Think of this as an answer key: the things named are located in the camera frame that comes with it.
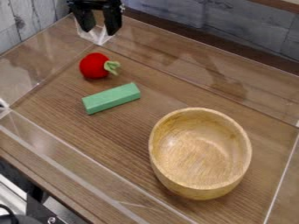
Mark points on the black metal bracket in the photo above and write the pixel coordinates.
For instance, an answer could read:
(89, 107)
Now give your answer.
(37, 211)

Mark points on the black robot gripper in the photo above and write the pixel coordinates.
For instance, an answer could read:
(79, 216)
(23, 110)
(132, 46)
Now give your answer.
(112, 10)

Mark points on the green rectangular block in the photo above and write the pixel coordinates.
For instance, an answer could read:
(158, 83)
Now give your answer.
(111, 98)

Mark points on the clear acrylic tray enclosure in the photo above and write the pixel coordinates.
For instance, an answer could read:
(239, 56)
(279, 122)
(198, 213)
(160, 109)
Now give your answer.
(88, 159)

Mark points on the wooden bowl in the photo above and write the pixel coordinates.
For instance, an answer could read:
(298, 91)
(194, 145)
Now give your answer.
(200, 153)

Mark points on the red plush fruit green leaf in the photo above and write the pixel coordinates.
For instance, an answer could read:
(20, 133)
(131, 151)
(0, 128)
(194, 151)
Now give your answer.
(96, 66)

